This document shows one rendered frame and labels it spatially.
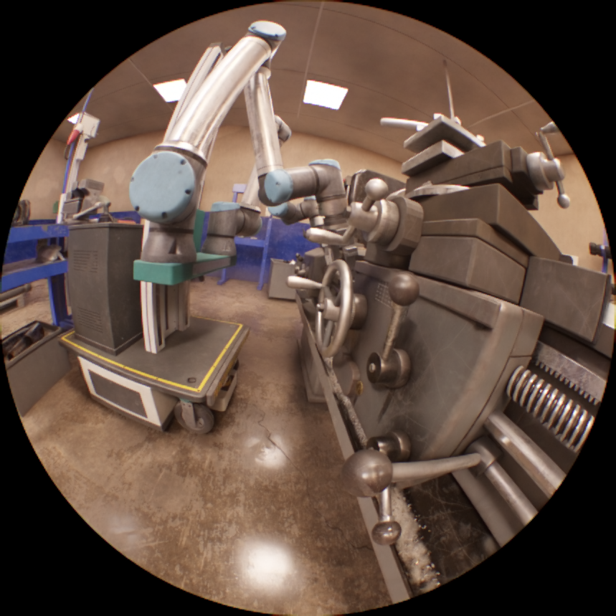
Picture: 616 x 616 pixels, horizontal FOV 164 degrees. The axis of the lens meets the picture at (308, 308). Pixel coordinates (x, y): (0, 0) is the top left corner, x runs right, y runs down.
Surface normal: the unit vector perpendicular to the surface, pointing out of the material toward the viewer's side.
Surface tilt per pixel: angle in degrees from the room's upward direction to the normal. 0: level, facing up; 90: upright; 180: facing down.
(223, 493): 0
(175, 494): 0
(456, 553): 0
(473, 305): 90
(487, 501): 90
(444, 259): 90
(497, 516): 90
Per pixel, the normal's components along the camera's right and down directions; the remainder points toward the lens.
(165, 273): 0.04, 0.27
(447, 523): 0.17, -0.95
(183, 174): 0.41, 0.39
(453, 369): -0.98, -0.13
